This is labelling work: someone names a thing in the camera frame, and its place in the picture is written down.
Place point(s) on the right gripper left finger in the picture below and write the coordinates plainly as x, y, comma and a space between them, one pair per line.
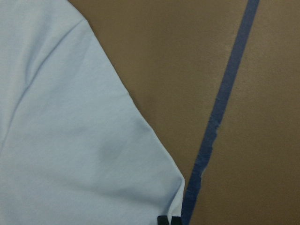
162, 220

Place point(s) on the light blue t-shirt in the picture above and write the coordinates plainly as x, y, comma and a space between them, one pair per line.
74, 149

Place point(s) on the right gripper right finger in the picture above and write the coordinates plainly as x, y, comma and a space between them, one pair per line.
176, 220

